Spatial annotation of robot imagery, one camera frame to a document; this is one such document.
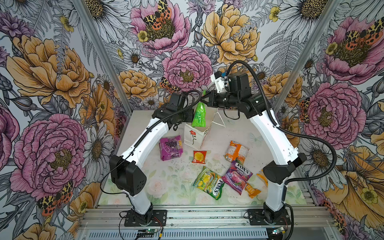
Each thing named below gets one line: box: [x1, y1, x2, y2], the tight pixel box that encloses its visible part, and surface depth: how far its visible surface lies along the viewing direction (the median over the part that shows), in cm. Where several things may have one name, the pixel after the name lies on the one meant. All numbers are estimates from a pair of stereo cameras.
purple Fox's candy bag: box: [221, 161, 253, 196], surface depth 87 cm
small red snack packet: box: [192, 150, 207, 164], surface depth 97 cm
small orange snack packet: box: [244, 183, 262, 199], surface depth 83 cm
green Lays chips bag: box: [191, 102, 207, 128], surface depth 69 cm
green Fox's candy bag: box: [193, 166, 225, 200], surface depth 85 cm
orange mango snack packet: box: [223, 140, 250, 165], surface depth 96 cm
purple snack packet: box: [159, 135, 184, 162], surface depth 96 cm
